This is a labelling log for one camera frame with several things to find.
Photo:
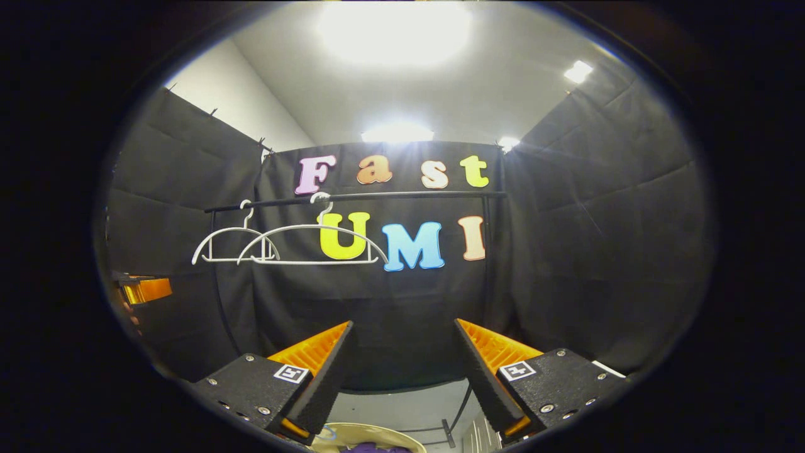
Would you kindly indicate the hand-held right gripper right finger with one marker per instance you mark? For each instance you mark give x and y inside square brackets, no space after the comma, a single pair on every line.
[481,377]

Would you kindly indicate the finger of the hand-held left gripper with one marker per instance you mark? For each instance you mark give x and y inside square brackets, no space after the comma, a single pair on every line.
[151,290]
[132,275]

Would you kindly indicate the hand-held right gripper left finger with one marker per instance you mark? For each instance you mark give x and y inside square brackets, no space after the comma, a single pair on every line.
[327,377]

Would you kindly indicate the cream laundry hamper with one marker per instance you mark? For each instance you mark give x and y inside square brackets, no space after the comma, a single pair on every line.
[377,433]

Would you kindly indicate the purple ribbed jacket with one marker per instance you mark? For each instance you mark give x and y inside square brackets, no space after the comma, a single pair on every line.
[371,448]

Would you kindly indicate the small white clothes hanger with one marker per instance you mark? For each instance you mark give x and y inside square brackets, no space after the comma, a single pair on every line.
[226,258]

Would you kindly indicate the large white clothes hanger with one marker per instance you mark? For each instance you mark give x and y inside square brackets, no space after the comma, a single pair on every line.
[314,262]

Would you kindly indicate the black clothes rack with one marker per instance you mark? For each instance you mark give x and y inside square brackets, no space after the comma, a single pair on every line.
[409,195]

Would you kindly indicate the white cabinet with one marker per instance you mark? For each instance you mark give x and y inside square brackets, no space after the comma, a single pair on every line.
[481,437]

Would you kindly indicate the small ceiling spot light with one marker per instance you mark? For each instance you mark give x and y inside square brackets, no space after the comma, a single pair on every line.
[508,144]

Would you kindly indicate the long ceiling light panel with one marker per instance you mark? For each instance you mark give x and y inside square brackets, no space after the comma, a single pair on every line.
[396,133]

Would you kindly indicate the small square ceiling light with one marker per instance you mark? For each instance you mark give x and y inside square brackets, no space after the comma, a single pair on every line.
[577,72]

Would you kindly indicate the large round ceiling light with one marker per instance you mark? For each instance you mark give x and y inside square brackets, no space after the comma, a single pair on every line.
[393,31]

